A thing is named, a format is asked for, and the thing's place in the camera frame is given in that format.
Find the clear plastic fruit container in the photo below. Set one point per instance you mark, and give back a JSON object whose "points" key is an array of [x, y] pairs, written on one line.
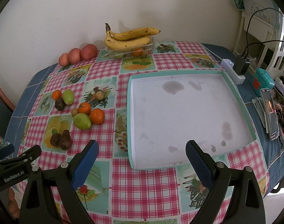
{"points": [[136, 51]]}

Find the upper spotted yellow banana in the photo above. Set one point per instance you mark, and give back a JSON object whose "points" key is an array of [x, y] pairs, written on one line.
{"points": [[132, 34]]}

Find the large dark wrinkled avocado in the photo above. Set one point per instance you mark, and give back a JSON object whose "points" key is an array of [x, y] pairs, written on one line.
{"points": [[65, 140]]}

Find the white power strip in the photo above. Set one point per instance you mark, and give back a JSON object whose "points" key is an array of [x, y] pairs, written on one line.
{"points": [[227, 65]]}

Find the small orange tangerine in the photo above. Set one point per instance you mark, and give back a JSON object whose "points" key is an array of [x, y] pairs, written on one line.
{"points": [[56, 95]]}

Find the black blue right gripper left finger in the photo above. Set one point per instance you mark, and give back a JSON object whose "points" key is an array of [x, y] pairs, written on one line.
{"points": [[38, 205]]}

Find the large green mango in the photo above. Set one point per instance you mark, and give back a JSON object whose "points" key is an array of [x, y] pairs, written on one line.
{"points": [[82, 121]]}

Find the small brown round fruit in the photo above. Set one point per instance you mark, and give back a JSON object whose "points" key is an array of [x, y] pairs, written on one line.
{"points": [[74, 112]]}

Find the smartphone with lit screen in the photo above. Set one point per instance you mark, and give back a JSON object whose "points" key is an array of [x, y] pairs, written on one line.
{"points": [[270, 114]]}

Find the small green mango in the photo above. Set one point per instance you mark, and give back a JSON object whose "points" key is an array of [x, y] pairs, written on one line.
{"points": [[68, 97]]}

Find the large red apple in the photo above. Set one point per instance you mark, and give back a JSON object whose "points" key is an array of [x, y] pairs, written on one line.
{"points": [[89, 51]]}

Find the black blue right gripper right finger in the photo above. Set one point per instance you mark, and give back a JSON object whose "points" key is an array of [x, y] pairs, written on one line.
{"points": [[246, 204]]}

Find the black power adapter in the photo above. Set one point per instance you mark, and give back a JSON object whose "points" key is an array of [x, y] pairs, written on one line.
{"points": [[241, 65]]}

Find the large orange tangerine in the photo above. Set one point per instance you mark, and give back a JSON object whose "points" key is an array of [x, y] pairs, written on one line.
{"points": [[97, 116]]}

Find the tangerine with stem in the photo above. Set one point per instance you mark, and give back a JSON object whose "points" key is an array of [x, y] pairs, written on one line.
{"points": [[84, 108]]}

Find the small pink apple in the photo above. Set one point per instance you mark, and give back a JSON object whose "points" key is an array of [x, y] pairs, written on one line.
{"points": [[64, 60]]}

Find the teal plastic box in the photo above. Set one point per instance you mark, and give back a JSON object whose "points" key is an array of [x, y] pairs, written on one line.
{"points": [[261, 80]]}

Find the person's left hand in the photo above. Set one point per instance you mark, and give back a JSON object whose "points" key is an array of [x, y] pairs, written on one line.
{"points": [[13, 206]]}

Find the lower yellow banana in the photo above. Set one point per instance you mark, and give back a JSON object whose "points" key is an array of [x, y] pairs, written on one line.
{"points": [[114, 44]]}

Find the white lattice chair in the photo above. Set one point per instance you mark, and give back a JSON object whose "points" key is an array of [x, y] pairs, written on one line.
{"points": [[276, 66]]}

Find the small dark avocado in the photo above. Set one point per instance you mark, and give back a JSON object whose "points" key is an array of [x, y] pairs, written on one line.
{"points": [[54, 140]]}

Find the white tray with teal rim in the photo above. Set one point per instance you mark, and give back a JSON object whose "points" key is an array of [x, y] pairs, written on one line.
{"points": [[166, 109]]}

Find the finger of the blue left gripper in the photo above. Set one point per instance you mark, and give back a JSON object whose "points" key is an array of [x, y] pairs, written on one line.
{"points": [[6, 151]]}

